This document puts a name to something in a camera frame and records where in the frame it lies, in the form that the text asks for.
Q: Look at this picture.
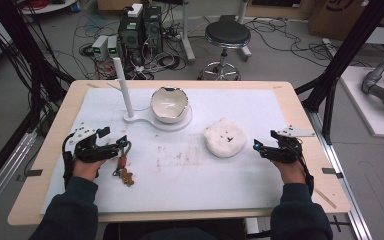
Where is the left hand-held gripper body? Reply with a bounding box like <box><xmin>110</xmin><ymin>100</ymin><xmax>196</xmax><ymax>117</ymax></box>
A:
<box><xmin>68</xmin><ymin>122</ymin><xmax>121</xmax><ymax>164</ymax></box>

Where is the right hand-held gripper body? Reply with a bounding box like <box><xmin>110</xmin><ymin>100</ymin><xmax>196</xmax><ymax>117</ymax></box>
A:
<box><xmin>259</xmin><ymin>124</ymin><xmax>316</xmax><ymax>164</ymax></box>

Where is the keychain with brown bear charm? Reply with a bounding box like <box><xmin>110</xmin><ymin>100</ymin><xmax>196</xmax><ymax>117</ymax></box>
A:
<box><xmin>112</xmin><ymin>139</ymin><xmax>136</xmax><ymax>188</ymax></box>

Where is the person's left hand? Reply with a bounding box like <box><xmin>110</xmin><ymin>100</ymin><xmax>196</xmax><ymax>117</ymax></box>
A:
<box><xmin>72</xmin><ymin>158</ymin><xmax>108</xmax><ymax>183</ymax></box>

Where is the person's right hand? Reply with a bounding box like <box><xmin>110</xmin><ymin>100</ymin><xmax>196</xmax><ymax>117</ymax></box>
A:
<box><xmin>271</xmin><ymin>159</ymin><xmax>307</xmax><ymax>185</ymax></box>

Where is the white fluffy pouch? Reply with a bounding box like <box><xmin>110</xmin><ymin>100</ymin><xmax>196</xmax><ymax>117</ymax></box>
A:
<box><xmin>203</xmin><ymin>117</ymin><xmax>248</xmax><ymax>159</ymax></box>

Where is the white stand with pole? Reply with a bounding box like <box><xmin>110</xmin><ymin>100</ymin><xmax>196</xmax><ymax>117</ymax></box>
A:
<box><xmin>112</xmin><ymin>56</ymin><xmax>194</xmax><ymax>133</ymax></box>

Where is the black tape piece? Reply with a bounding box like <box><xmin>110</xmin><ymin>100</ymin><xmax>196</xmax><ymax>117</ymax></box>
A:
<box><xmin>321</xmin><ymin>167</ymin><xmax>345</xmax><ymax>180</ymax></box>
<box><xmin>24</xmin><ymin>168</ymin><xmax>44</xmax><ymax>178</ymax></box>

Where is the white eggshell-shaped bowl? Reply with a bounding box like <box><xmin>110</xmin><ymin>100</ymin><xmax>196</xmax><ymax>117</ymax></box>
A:
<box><xmin>150</xmin><ymin>85</ymin><xmax>191</xmax><ymax>125</ymax></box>

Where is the wooden table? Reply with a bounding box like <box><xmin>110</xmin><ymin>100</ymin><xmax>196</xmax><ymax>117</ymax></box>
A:
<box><xmin>7</xmin><ymin>79</ymin><xmax>352</xmax><ymax>227</ymax></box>

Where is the white table mat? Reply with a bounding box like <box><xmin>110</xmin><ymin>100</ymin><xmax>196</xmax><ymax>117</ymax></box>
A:
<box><xmin>39</xmin><ymin>87</ymin><xmax>293</xmax><ymax>215</ymax></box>

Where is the white power supply unit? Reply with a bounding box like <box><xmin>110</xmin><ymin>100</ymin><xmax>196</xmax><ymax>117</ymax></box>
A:
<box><xmin>91</xmin><ymin>34</ymin><xmax>110</xmax><ymax>62</ymax></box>
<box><xmin>106</xmin><ymin>35</ymin><xmax>120</xmax><ymax>57</ymax></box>

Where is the white floor platform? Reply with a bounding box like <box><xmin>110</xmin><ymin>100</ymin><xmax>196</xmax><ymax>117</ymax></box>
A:
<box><xmin>339</xmin><ymin>65</ymin><xmax>384</xmax><ymax>140</ymax></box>

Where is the black computer tower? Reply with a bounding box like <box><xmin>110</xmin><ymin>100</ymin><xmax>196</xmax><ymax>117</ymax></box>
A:
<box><xmin>117</xmin><ymin>13</ymin><xmax>145</xmax><ymax>66</ymax></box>
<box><xmin>142</xmin><ymin>5</ymin><xmax>164</xmax><ymax>55</ymax></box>

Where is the white desk leg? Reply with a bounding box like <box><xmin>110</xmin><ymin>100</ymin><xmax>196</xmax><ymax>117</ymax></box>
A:
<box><xmin>179</xmin><ymin>0</ymin><xmax>197</xmax><ymax>64</ymax></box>
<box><xmin>237</xmin><ymin>0</ymin><xmax>253</xmax><ymax>63</ymax></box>

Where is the black round stool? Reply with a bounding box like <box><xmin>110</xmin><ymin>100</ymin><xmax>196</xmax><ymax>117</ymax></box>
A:
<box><xmin>197</xmin><ymin>19</ymin><xmax>253</xmax><ymax>82</ymax></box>

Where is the white box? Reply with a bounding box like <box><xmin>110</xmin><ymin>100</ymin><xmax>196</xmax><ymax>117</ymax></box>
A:
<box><xmin>126</xmin><ymin>2</ymin><xmax>144</xmax><ymax>19</ymax></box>

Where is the cardboard box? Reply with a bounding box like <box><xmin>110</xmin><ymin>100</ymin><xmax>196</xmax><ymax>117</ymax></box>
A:
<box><xmin>307</xmin><ymin>0</ymin><xmax>384</xmax><ymax>42</ymax></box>

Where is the left hand-held gripper black cable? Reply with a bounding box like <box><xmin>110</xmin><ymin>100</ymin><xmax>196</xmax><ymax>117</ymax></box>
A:
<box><xmin>61</xmin><ymin>132</ymin><xmax>77</xmax><ymax>189</ymax></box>

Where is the hand-held gripper black cable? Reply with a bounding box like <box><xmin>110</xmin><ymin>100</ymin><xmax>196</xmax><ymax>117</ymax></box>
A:
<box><xmin>292</xmin><ymin>141</ymin><xmax>315</xmax><ymax>197</ymax></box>
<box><xmin>61</xmin><ymin>132</ymin><xmax>77</xmax><ymax>189</ymax></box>

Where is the right hand-held gripper black cable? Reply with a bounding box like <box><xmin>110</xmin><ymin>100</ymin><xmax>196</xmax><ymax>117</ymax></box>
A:
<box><xmin>292</xmin><ymin>141</ymin><xmax>315</xmax><ymax>197</ymax></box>

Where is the aluminium rail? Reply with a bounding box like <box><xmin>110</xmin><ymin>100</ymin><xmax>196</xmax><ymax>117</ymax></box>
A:
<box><xmin>0</xmin><ymin>130</ymin><xmax>38</xmax><ymax>223</ymax></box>
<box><xmin>307</xmin><ymin>109</ymin><xmax>375</xmax><ymax>240</ymax></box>

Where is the black metal frame post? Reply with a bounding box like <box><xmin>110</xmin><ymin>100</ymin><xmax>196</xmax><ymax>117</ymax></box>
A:
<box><xmin>294</xmin><ymin>0</ymin><xmax>384</xmax><ymax>146</ymax></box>
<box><xmin>0</xmin><ymin>0</ymin><xmax>77</xmax><ymax>134</ymax></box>

